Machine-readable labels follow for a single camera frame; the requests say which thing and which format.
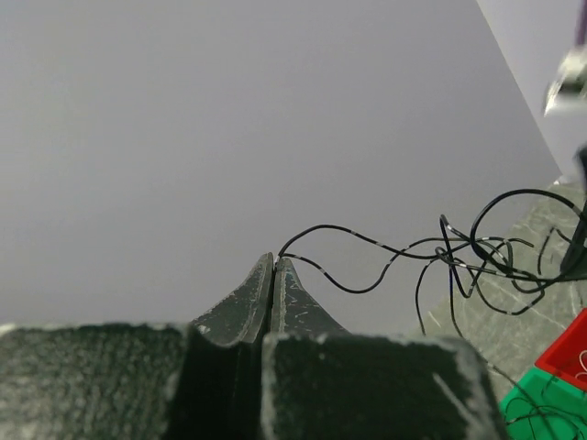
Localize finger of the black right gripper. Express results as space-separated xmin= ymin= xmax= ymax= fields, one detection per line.
xmin=559 ymin=146 xmax=587 ymax=276

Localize black cable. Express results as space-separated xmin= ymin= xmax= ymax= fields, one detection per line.
xmin=504 ymin=396 xmax=587 ymax=440
xmin=277 ymin=188 xmax=587 ymax=338

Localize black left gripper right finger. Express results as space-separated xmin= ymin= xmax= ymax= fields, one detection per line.
xmin=260 ymin=258 xmax=349 ymax=439

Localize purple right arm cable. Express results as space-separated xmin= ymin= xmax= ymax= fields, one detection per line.
xmin=572 ymin=0 xmax=587 ymax=47

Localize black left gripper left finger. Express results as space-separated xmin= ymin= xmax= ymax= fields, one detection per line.
xmin=187 ymin=253 xmax=274 ymax=439

